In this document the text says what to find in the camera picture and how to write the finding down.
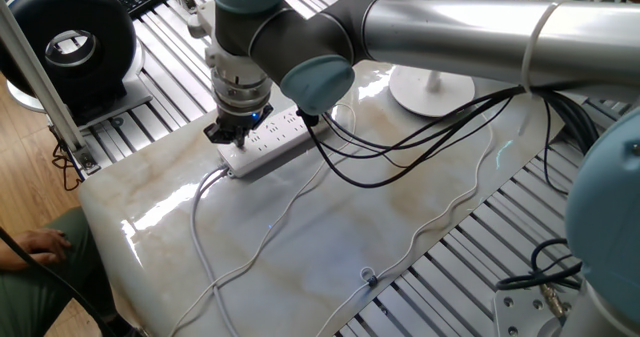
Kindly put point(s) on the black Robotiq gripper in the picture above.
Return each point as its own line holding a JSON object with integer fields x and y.
{"x": 242, "y": 118}

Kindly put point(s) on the white power strip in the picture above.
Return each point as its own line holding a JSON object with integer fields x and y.
{"x": 275, "y": 147}

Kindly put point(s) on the person's left forearm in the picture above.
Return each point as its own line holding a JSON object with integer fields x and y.
{"x": 7, "y": 262}

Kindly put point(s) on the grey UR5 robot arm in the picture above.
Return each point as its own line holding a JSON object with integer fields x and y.
{"x": 450, "y": 32}

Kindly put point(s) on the white lamp base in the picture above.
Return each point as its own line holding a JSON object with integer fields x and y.
{"x": 435, "y": 102}

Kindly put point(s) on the person's left hand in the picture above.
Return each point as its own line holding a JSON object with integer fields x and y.
{"x": 45, "y": 244}

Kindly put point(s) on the marble pattern table mat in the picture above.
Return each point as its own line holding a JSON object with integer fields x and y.
{"x": 350, "y": 217}

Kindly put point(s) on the green trousers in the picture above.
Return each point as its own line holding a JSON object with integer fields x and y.
{"x": 75, "y": 257}

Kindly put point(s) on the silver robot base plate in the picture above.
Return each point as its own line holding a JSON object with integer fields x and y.
{"x": 520, "y": 312}

